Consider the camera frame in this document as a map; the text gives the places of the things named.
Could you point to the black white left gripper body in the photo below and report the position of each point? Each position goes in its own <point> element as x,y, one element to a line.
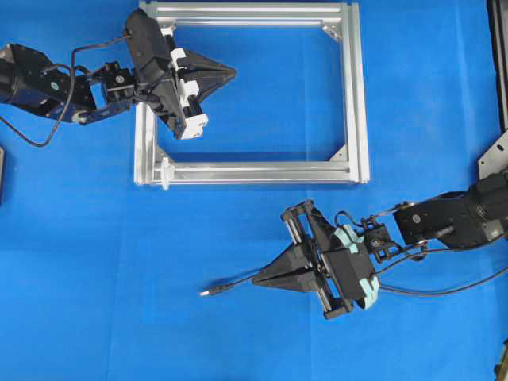
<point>171,104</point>

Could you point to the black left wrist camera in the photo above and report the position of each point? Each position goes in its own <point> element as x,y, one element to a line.
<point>148,49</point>

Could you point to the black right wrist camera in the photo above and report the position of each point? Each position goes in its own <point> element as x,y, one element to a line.
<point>348,269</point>

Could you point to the aluminium extrusion frame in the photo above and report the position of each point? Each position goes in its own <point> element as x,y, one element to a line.
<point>340,21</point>

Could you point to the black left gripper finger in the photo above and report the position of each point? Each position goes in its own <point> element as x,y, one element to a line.
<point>197,63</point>
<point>208,83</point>

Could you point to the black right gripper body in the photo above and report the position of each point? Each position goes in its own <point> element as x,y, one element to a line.
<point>307,224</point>

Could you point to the dark object at left edge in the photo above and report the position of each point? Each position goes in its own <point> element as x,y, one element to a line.
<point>2,168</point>

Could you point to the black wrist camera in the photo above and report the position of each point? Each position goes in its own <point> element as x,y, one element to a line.
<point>148,49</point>
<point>348,269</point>

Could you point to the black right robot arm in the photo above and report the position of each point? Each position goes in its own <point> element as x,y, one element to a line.
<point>461,220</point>

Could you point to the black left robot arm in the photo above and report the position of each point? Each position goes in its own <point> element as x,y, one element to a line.
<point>31,82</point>

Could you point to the black bracket at right edge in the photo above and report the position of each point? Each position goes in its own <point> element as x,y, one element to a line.
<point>495,157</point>

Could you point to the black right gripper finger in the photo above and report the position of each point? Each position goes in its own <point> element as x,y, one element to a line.
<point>301,280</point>
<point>293,265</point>

